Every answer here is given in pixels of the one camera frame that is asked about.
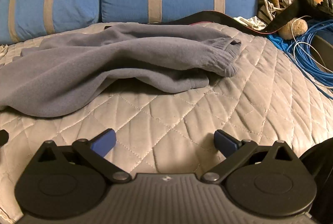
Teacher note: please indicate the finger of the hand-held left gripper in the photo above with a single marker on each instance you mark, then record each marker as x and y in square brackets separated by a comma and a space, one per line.
[2, 137]

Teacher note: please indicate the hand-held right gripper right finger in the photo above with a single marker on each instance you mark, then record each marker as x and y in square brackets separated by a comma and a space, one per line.
[224, 143]

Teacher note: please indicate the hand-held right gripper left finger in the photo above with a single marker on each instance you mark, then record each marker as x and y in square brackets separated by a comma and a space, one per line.
[104, 143]

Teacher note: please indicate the grey fleece pants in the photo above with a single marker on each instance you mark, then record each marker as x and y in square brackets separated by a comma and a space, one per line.
[104, 60]

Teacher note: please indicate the white crumpled cloth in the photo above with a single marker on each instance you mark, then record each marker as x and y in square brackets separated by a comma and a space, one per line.
[249, 22]

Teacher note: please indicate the tan plush toy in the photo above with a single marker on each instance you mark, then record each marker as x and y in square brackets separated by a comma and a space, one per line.
[295, 27]

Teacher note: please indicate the white striped cloth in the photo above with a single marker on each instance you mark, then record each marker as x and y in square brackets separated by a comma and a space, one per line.
[269, 6]

